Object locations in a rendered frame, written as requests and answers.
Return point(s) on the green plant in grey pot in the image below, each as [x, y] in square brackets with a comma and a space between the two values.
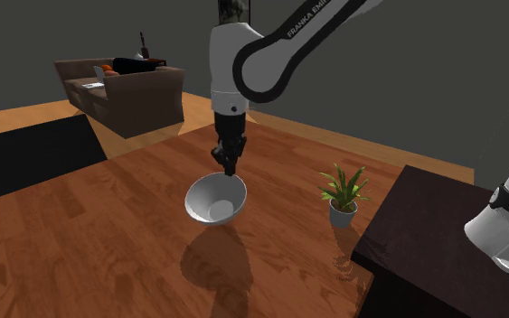
[343, 207]

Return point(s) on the white bowl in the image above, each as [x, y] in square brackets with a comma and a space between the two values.
[218, 200]

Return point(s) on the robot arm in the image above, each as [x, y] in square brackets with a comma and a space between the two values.
[226, 61]

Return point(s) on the brown sofa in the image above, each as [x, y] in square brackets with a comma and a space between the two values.
[141, 99]

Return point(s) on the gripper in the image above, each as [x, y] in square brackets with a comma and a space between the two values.
[229, 125]

